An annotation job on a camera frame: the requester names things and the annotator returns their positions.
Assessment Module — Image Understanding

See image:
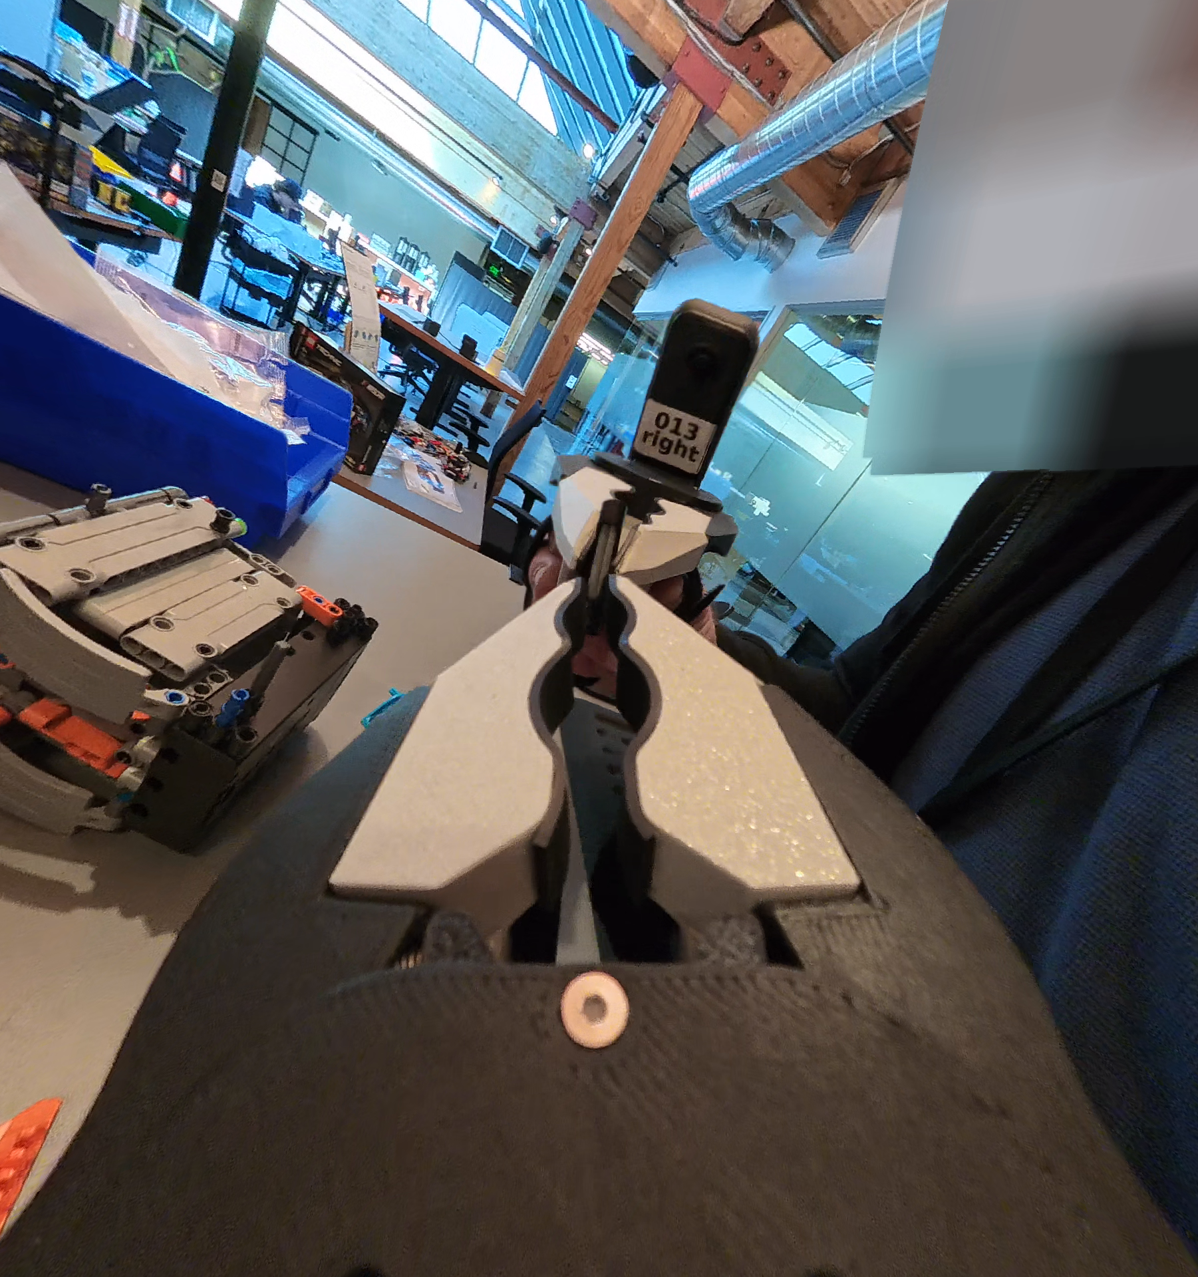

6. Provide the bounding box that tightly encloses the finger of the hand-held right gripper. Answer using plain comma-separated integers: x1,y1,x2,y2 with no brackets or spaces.
617,499,729,585
554,471,621,572

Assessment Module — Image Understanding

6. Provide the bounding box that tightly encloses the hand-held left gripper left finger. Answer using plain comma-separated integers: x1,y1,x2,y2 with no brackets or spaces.
328,579,585,951

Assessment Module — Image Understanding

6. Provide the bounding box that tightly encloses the person's right forearm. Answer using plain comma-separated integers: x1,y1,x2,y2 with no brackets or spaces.
709,623,860,740

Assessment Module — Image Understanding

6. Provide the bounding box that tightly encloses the dark toy car box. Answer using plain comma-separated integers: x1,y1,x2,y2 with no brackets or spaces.
288,319,409,479

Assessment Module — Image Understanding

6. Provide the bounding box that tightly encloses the person's right hand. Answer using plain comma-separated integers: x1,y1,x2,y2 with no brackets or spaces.
529,542,715,702

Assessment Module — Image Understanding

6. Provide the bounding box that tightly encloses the silver air duct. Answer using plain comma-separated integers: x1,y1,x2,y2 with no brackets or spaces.
686,0,950,274

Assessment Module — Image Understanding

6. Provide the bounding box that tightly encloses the thin grey axle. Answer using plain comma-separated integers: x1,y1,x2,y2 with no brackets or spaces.
244,641,297,730

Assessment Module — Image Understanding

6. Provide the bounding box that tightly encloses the orange wedge panel piece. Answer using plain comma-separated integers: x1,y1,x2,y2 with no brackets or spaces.
0,1098,66,1261

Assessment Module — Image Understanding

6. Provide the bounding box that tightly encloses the black pillar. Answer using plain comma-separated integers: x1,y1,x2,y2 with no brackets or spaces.
172,0,280,301

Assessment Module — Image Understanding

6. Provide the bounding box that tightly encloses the grey building block model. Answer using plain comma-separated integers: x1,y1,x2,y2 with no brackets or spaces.
0,483,381,857

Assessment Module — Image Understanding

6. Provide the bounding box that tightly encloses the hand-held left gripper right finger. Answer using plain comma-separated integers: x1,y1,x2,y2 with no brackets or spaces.
612,581,864,951

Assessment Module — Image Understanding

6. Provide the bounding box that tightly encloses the blue bin with plastic bags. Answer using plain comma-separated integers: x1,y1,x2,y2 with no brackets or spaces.
0,164,353,552

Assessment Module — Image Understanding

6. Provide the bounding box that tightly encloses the black studded armrest pad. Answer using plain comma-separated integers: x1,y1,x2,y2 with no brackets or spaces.
560,693,661,965

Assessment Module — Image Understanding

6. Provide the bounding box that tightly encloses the black office chair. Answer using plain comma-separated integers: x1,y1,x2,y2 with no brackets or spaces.
477,399,553,572

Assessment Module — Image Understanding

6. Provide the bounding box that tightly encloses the black jacket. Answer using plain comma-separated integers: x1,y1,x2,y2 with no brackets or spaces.
834,468,1198,800

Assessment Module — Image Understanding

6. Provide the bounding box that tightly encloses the blue woven fabric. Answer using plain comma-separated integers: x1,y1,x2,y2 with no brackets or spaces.
888,519,1198,1277

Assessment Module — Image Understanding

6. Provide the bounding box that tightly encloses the wooden support column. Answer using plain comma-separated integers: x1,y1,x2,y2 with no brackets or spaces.
500,29,790,426

